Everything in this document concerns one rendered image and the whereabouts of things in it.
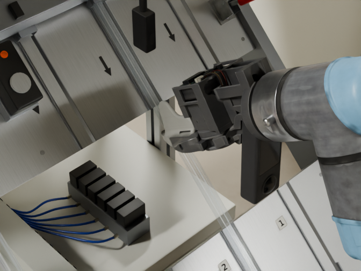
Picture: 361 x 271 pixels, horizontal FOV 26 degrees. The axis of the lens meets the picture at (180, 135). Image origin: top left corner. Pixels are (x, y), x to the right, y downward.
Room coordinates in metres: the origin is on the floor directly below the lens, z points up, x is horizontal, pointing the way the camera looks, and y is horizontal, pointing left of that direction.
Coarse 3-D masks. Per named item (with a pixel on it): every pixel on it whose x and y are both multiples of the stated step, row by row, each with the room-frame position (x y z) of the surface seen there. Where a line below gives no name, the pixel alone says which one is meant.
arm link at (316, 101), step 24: (288, 72) 0.63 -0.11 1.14; (312, 72) 0.60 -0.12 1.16; (336, 72) 0.57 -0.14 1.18; (360, 72) 0.56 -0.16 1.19; (288, 96) 0.59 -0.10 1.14; (312, 96) 0.57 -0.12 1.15; (336, 96) 0.55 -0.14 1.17; (360, 96) 0.54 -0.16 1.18; (288, 120) 0.58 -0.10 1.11; (312, 120) 0.56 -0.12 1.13; (336, 120) 0.54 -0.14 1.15; (360, 120) 0.53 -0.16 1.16; (336, 144) 0.54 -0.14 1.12; (360, 144) 0.53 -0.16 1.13
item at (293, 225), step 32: (288, 192) 0.76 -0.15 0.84; (320, 192) 0.78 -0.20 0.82; (256, 224) 0.70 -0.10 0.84; (288, 224) 0.72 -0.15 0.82; (320, 224) 0.74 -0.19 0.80; (192, 256) 0.64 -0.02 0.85; (224, 256) 0.65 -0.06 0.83; (256, 256) 0.67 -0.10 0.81; (288, 256) 0.68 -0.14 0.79; (320, 256) 0.70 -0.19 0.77
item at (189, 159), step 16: (112, 16) 0.84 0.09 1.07; (112, 32) 0.83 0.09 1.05; (128, 48) 0.82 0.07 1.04; (128, 64) 0.81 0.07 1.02; (144, 80) 0.79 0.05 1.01; (160, 96) 0.78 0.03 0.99; (192, 160) 0.73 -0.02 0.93; (192, 176) 0.72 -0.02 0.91; (208, 192) 0.70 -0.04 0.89; (224, 208) 0.70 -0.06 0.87; (224, 224) 0.68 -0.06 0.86; (240, 240) 0.67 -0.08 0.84; (240, 256) 0.66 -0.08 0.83
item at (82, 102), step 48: (192, 0) 0.93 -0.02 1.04; (48, 48) 0.79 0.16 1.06; (96, 48) 0.81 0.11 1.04; (192, 48) 0.87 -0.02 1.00; (240, 48) 0.90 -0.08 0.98; (48, 96) 0.74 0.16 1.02; (96, 96) 0.76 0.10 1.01; (144, 96) 0.79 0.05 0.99; (0, 144) 0.67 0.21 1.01; (48, 144) 0.69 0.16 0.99; (0, 192) 0.62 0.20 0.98
